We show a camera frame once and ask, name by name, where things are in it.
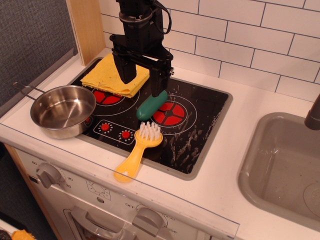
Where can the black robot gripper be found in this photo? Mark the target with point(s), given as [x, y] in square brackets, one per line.
[142, 45]

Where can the green toy cucumber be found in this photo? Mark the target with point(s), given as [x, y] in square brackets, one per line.
[150, 106]

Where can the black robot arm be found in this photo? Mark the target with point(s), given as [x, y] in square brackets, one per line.
[142, 7]

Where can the red right stove knob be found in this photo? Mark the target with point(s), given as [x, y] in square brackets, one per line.
[125, 134]

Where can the red stove knob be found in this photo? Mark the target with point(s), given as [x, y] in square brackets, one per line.
[125, 134]
[105, 127]

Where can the red left stove knob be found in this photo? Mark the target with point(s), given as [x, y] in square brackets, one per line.
[105, 127]

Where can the black toy stove top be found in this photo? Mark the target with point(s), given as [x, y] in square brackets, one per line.
[189, 122]

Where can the silver metal pot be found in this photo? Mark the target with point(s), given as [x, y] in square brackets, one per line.
[63, 112]

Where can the yellow folded cloth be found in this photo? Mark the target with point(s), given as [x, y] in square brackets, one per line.
[105, 77]

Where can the yellow dish brush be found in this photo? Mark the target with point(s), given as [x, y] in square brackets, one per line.
[148, 136]

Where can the grey timer knob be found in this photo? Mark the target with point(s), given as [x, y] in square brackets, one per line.
[48, 175]

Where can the grey oven knob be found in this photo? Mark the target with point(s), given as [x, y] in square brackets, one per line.
[148, 221]

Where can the grey sink basin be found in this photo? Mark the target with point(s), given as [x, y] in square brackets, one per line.
[281, 169]

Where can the grey faucet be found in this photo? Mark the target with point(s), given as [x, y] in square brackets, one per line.
[312, 120]

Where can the orange object at corner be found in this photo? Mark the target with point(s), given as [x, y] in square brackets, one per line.
[22, 235]

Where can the wooden side post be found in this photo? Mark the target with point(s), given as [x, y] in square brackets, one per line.
[86, 22]

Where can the grey oven door handle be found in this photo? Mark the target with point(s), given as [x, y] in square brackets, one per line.
[97, 232]

